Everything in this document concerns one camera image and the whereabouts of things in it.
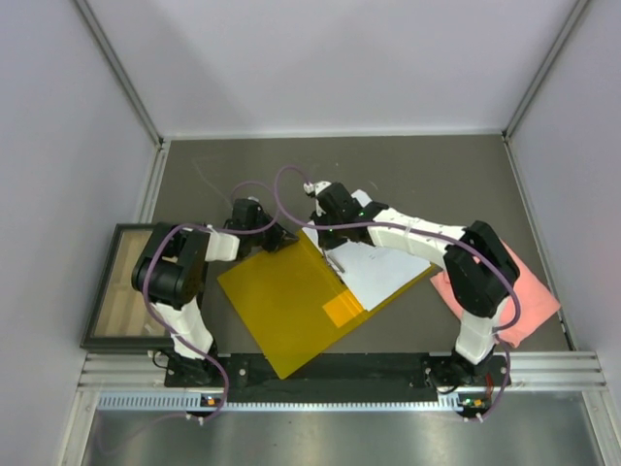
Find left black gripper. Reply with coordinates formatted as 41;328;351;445
248;210;299;253

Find yellow plastic folder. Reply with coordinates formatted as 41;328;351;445
217;230;433;379

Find white paper stack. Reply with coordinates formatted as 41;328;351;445
303;188;433;312

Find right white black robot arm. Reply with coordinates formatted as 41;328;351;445
304;182;521;384

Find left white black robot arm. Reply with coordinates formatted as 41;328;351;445
131;198;299;385

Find black framed wooden tray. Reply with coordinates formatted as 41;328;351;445
81;223;174;352

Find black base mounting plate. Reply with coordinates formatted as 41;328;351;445
164;351;513;404

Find pink cloth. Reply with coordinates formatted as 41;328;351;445
430;242;561;349

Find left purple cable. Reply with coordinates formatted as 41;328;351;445
94;181;282;455

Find grey slotted cable duct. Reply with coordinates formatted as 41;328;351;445
97;392;484;415

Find left aluminium frame post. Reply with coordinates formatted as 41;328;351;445
71;0;164;149

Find aluminium frame post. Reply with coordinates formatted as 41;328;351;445
71;0;164;149
502;0;593;144

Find right aluminium frame post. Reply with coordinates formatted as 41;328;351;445
502;0;593;144

